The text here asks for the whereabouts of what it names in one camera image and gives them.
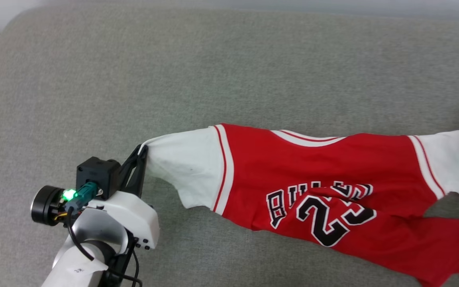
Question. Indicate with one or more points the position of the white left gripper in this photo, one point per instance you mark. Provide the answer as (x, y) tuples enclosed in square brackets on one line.
[(138, 219)]

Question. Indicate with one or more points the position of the grey fabric sofa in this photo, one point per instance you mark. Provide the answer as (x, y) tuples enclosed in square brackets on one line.
[(213, 71)]

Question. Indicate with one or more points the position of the red and white basketball jersey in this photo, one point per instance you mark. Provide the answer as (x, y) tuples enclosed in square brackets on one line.
[(333, 167)]

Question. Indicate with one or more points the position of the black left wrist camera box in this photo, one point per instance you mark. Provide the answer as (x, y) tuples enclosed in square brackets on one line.
[(96, 173)]

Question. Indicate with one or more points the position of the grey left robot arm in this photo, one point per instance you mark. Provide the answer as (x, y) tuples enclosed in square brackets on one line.
[(90, 227)]

